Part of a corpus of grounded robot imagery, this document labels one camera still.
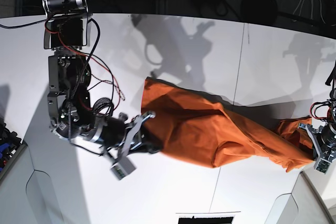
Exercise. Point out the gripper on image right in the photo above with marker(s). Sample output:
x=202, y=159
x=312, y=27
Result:
x=323, y=140

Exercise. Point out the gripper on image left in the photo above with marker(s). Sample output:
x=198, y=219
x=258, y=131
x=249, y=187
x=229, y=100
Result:
x=119, y=139

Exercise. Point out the orange t-shirt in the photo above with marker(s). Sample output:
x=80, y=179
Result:
x=193, y=129

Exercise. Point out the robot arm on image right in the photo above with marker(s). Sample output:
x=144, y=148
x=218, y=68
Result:
x=329, y=103

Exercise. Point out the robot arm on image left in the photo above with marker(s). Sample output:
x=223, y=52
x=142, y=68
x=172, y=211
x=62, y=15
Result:
x=72, y=116

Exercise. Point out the grey panel bottom right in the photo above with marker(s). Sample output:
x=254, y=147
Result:
x=302, y=205

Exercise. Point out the grey panel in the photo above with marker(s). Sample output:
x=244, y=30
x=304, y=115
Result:
x=27, y=195
x=302, y=205

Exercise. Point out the black slot plate bottom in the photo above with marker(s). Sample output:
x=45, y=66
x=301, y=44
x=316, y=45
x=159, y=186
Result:
x=206, y=218

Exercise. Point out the grey panel bottom left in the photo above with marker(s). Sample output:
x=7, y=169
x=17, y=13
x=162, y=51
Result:
x=27, y=195

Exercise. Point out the blue black items bin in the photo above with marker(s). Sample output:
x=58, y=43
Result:
x=10, y=143

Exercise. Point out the round black stool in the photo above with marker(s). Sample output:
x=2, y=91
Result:
x=262, y=12

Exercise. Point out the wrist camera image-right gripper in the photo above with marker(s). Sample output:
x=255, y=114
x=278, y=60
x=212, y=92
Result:
x=322, y=165

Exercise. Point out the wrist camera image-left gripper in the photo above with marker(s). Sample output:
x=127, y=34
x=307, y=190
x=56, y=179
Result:
x=123, y=168

